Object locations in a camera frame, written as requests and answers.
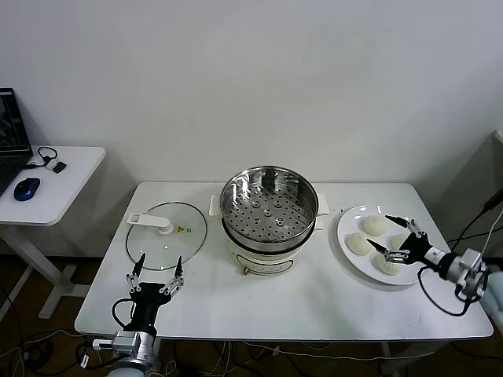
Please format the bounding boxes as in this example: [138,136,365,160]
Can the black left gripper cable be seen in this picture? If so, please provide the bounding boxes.
[112,297,137,333]

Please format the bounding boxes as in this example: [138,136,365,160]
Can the glass lid with white handle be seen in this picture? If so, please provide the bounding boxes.
[125,200,208,272]

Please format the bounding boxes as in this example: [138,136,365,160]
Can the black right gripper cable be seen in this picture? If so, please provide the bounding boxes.
[417,265,475,317]

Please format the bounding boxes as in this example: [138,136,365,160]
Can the black laptop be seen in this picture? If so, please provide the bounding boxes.
[0,86,35,197]

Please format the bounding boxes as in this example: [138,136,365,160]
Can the white round plate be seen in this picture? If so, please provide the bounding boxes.
[336,203,434,286]

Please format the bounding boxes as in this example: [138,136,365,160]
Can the white floor cable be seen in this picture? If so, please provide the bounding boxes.
[219,339,388,361]

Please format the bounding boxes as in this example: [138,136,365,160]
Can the white electric cooker pot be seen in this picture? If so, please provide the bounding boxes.
[207,192,330,278]

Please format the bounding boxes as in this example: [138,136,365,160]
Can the perforated steel steamer basket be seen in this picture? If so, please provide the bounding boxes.
[218,166,319,249]

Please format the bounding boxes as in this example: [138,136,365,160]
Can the blue black computer mouse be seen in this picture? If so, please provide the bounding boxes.
[13,177,42,202]

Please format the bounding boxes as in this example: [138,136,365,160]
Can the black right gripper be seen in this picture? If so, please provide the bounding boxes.
[365,214,457,280]

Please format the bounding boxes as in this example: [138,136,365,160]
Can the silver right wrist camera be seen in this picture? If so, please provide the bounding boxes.
[454,247,490,304]

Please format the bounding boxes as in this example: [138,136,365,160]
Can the white side table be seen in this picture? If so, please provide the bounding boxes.
[0,145,107,320]

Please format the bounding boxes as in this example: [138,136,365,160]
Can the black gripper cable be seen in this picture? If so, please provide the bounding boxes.
[417,265,475,317]
[112,297,137,333]

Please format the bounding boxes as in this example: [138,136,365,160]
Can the black cable with white plug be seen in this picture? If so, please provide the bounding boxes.
[22,145,59,170]

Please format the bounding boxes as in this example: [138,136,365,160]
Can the thin white hanging cable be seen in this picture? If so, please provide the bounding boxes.
[479,224,497,258]

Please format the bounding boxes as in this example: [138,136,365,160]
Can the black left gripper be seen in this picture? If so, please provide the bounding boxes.
[124,252,185,335]

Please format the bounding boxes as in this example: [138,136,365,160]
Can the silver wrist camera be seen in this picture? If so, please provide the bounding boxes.
[454,247,490,304]
[92,331,139,357]

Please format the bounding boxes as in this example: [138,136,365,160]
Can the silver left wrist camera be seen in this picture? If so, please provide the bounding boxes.
[92,331,139,357]

